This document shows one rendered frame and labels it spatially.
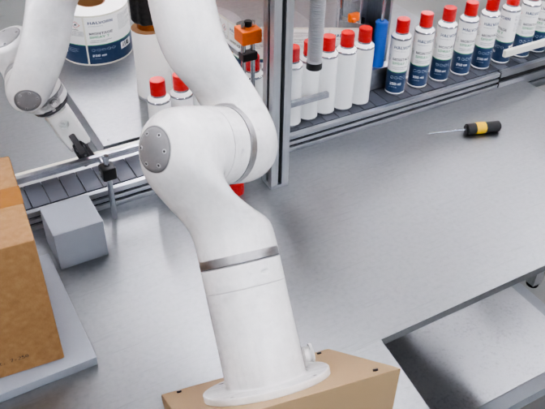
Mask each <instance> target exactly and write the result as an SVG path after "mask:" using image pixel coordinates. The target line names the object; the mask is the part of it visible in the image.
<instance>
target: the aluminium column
mask: <svg viewBox="0 0 545 409"><path fill-rule="evenodd" d="M293 42H294V0H264V51H263V103H264V104H265V106H266V108H267V110H268V112H269V114H270V116H271V118H272V121H273V123H274V126H275V128H276V132H277V142H278V148H277V156H276V159H275V162H274V163H273V164H272V166H271V168H270V169H269V170H268V171H267V172H266V173H265V174H264V175H263V176H262V180H263V181H264V182H265V183H266V184H267V186H268V187H269V188H270V189H271V190H272V189H275V188H278V187H282V186H285V185H288V175H289V153H290V109H291V86H292V64H293Z"/></svg>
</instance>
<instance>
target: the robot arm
mask: <svg viewBox="0 0 545 409"><path fill-rule="evenodd" d="M78 1H79V0H26V1H25V8H24V21H23V26H19V25H16V26H11V27H8V28H4V29H3V30H1V31H0V72H1V73H2V76H3V79H4V81H5V92H6V98H7V100H8V101H9V103H10V104H11V106H12V107H13V108H14V109H16V110H18V111H19V112H22V113H31V114H35V115H36V116H37V117H40V118H45V120H46V121H47V123H48V124H49V125H50V126H51V127H52V129H53V130H54V132H55V133H56V134H57V136H58V137H59V138H60V140H61V141H62V142H63V143H64V144H65V145H66V147H67V148H68V149H69V150H70V151H71V152H75V154H76V156H77V157H78V158H79V159H80V158H83V157H89V156H92V155H95V154H94V153H93V152H92V150H91V149H90V148H89V146H88V144H87V143H88V142H90V138H89V136H88V134H87V132H86V131H85V130H84V128H83V126H82V125H81V123H80V122H79V120H78V119H77V118H76V116H75V114H74V113H73V111H72V110H71V108H70V106H69V105H68V104H67V98H68V97H67V90H66V88H65V87H64V85H63V84H62V82H61V80H60V79H59V75H60V73H61V71H62V67H63V64H64V62H65V59H66V56H67V51H68V48H69V44H70V40H71V32H72V26H73V20H74V15H75V9H76V6H77V4H78ZM148 5H149V10H150V13H151V17H152V23H153V27H154V30H155V33H156V36H157V41H158V43H159V46H160V48H161V51H162V53H163V55H164V57H165V59H166V61H167V63H168V64H169V65H170V67H171V68H172V70H173V71H174V73H175V74H176V75H177V76H178V77H179V78H180V79H181V80H182V82H183V83H184V84H185V85H186V86H187V87H188V88H189V89H190V90H191V91H192V93H193V94H194V96H195V98H196V99H197V101H198V102H199V104H200V105H184V106H175V107H170V108H166V109H163V110H161V111H159V112H157V113H156V114H154V115H153V116H152V117H151V118H150V119H149V120H148V121H147V122H146V124H145V125H144V128H143V130H142V131H141V134H140V138H139V162H140V165H141V169H142V171H143V173H144V177H145V178H146V180H147V182H148V184H149V185H150V187H151V188H152V190H153V191H154V192H155V193H156V194H157V195H158V196H159V197H160V199H161V200H162V201H163V202H164V203H165V204H166V205H167V206H168V207H169V208H170V210H171V211H172V212H173V213H174V214H175V215H176V216H177V217H178V218H179V219H180V220H181V221H182V223H183V224H184V225H185V227H186V228H187V229H188V231H189V232H190V234H191V237H192V239H193V241H194V244H195V250H196V253H197V257H198V262H199V265H200V272H201V276H202V280H203V284H204V291H205V294H206V299H207V302H208V309H209V313H210V317H211V321H212V327H213V332H214V335H215V339H216V344H217V350H218V354H219V358H220V361H221V369H222V372H223V377H224V381H223V382H220V383H218V384H216V385H214V386H212V387H211V388H209V389H207V390H206V391H205V392H204V394H203V397H204V402H205V403H206V404H207V405H209V406H213V407H232V406H240V405H246V404H251V403H259V402H263V401H268V400H271V399H275V398H280V397H283V396H286V395H289V394H293V393H296V392H299V391H301V390H304V389H307V388H309V387H312V386H313V385H316V384H318V383H320V382H322V381H323V380H325V379H326V378H327V377H328V376H329V375H330V368H329V365H328V364H326V363H323V362H315V352H314V350H313V348H312V345H311V344H310V343H308V344H307V347H302V345H300V343H299V339H298V332H297V329H296V325H295V321H294V314H293V311H292V307H291V303H290V297H289V292H288V289H287V285H286V281H285V275H284V271H283V268H282V263H281V257H280V255H279V254H280V253H279V249H278V246H277V239H276V236H275V233H274V229H273V226H272V224H271V222H270V221H269V220H268V219H267V218H266V217H265V216H264V215H263V214H262V213H260V212H259V211H257V210H256V209H253V208H252V207H251V206H250V205H248V204H247V203H246V202H245V201H243V200H242V199H241V198H240V197H238V196H237V195H236V194H235V193H234V191H233V190H232V189H231V188H230V186H229V185H230V184H238V183H248V182H250V181H253V180H256V179H258V178H260V177H261V176H263V175H264V174H265V173H266V172H267V171H268V170H269V169H270V168H271V166H272V165H273V163H274V162H275V159H276V156H277V148H278V142H277V132H276V128H275V126H274V123H273V120H272V118H271V116H270V114H269V112H268V110H267V108H266V106H265V104H264V103H263V101H262V99H261V97H260V95H259V94H258V93H257V91H256V90H255V88H254V86H253V84H252V83H251V81H250V80H249V79H248V77H247V75H246V74H245V72H244V71H243V69H242V68H241V67H240V65H239V64H238V61H237V60H236V58H235V57H234V55H233V54H232V52H231V50H230V48H229V46H228V44H227V41H226V39H225V36H224V33H223V31H222V27H221V22H220V19H219V15H218V11H217V4H216V0H148Z"/></svg>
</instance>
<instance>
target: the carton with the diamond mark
mask: <svg viewBox="0 0 545 409"><path fill-rule="evenodd" d="M62 358H64V354H63V350H62V344H61V341H60V337H59V334H58V328H57V325H56V322H55V319H54V313H53V309H52V306H51V302H50V299H49V293H48V290H47V286H46V284H45V278H44V274H43V271H42V268H41V262H40V258H39V255H38V251H37V248H36V243H35V239H34V237H33V233H32V229H31V226H30V223H29V220H28V215H27V213H26V210H25V207H24V201H23V197H22V195H21V192H20V189H19V186H18V183H17V180H16V177H15V173H14V170H13V167H12V164H11V159H10V158H9V157H0V378H2V377H6V376H9V375H11V374H15V373H17V372H22V371H24V370H27V369H30V368H35V367H37V366H40V365H42V364H47V363H49V362H52V361H55V360H58V359H62Z"/></svg>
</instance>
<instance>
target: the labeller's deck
mask: <svg viewBox="0 0 545 409"><path fill-rule="evenodd" d="M216 4H217V6H218V7H221V8H224V9H226V10H229V11H232V12H233V13H235V14H236V15H237V16H239V17H240V19H241V20H245V19H250V20H252V19H253V20H255V24H256V25H257V26H258V27H260V28H263V27H264V0H216ZM308 25H309V20H308V19H306V18H305V17H304V16H302V15H300V14H299V13H298V12H297V11H294V28H308V27H309V26H308ZM59 79H60V80H61V82H62V84H63V85H64V87H65V88H66V90H67V97H68V98H67V104H68V105H69V106H70V108H71V110H72V111H73V113H74V114H75V116H76V118H77V119H78V120H79V122H80V123H81V125H82V126H83V128H84V130H85V131H86V132H87V134H88V136H89V138H90V139H91V141H92V142H93V143H94V145H95V146H96V148H97V150H98V151H101V150H103V149H109V148H112V147H115V146H119V145H121V144H127V143H130V142H133V141H137V140H139V138H140V134H141V131H142V130H143V128H144V125H145V124H146V122H147V121H148V120H149V117H148V103H147V102H146V101H143V100H142V99H140V98H139V96H138V86H137V79H136V72H135V58H134V51H133V48H132V51H131V53H130V54H129V55H128V56H126V57H125V58H124V59H122V60H119V61H117V62H113V63H110V64H105V65H99V66H85V65H79V64H75V63H73V62H69V61H68V60H66V59H65V62H64V64H63V67H62V71H61V73H60V75H59Z"/></svg>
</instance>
